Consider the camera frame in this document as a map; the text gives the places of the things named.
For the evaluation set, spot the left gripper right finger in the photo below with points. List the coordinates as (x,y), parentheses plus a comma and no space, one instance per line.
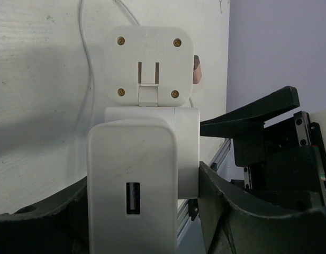
(234,221)

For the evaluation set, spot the white adapter plug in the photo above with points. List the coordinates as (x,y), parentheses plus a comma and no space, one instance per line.
(148,66)

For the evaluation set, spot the white cube power socket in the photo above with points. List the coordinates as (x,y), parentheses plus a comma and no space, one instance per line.
(185,122)

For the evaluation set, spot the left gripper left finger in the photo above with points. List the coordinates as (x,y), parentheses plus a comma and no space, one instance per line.
(57,224)

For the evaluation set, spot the white rectangular power adapter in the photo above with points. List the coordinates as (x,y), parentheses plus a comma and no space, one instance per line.
(132,187)

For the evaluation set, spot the pink brown charger plug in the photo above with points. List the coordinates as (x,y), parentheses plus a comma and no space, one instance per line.
(197,72)

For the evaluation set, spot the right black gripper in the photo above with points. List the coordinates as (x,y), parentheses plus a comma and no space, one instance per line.
(286,165)

